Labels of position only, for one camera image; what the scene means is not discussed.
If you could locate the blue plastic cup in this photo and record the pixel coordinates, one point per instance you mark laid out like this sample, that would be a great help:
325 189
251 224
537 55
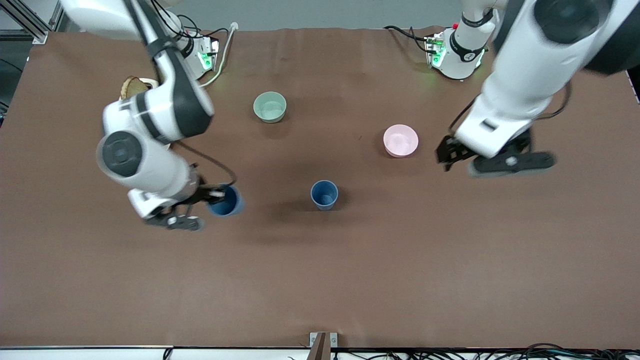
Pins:
229 206
324 196

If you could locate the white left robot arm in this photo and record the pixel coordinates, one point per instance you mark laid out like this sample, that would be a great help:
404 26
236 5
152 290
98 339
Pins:
530 60

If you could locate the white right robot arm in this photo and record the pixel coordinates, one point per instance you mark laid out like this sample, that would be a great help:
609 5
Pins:
175 100

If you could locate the pink bowl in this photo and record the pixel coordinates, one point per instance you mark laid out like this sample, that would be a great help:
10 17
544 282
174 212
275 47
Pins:
400 141

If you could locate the green bowl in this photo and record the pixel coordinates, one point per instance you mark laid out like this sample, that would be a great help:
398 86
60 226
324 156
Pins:
270 107

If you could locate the brown bread slice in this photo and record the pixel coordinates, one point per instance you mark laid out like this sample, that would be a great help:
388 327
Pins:
131 89

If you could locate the cream white toaster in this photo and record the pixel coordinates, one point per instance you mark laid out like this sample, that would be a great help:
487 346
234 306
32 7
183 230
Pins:
149 81

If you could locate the brown table cover sheet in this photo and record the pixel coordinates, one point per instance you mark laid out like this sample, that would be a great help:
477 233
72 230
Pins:
320 280

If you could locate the metal bracket with post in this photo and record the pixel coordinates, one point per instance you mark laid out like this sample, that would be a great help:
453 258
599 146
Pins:
334 340

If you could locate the aluminium frame profile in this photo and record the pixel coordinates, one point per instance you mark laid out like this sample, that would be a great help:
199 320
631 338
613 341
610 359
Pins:
37 34

